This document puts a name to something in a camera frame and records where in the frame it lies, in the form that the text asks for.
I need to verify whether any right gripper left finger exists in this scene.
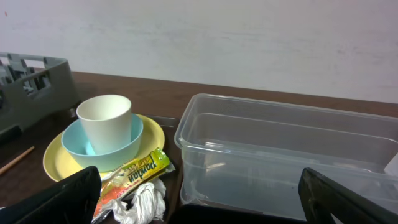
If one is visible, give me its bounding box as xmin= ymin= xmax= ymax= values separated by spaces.
xmin=1 ymin=166 xmax=101 ymax=224

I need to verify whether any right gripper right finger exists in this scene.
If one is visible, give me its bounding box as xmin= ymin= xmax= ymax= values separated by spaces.
xmin=298 ymin=167 xmax=397 ymax=224

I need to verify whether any white tissue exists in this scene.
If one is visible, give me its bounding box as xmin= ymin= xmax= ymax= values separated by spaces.
xmin=104 ymin=178 xmax=166 ymax=224

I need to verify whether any wooden chopstick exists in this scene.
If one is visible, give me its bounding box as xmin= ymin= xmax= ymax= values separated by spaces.
xmin=0 ymin=146 xmax=35 ymax=175

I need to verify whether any green yellow snack wrapper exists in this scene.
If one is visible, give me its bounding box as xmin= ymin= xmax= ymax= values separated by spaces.
xmin=93 ymin=148 xmax=175 ymax=222

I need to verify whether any yellow plate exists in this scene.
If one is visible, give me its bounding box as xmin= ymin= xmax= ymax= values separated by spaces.
xmin=43 ymin=114 xmax=170 ymax=182

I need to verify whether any brown serving tray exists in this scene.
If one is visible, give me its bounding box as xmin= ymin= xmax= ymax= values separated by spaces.
xmin=1 ymin=110 xmax=183 ymax=223

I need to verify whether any light blue bowl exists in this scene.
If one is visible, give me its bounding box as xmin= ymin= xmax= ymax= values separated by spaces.
xmin=62 ymin=114 xmax=144 ymax=172

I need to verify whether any cream white cup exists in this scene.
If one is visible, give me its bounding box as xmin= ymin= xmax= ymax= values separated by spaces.
xmin=76 ymin=95 xmax=132 ymax=154

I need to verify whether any clear plastic bin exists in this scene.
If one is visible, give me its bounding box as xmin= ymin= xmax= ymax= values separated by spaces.
xmin=175 ymin=94 xmax=397 ymax=220

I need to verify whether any black tray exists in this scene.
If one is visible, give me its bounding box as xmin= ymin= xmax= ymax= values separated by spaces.
xmin=168 ymin=204 xmax=306 ymax=224

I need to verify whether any grey plastic dish rack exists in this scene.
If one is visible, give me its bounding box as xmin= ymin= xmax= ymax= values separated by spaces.
xmin=1 ymin=52 xmax=80 ymax=136

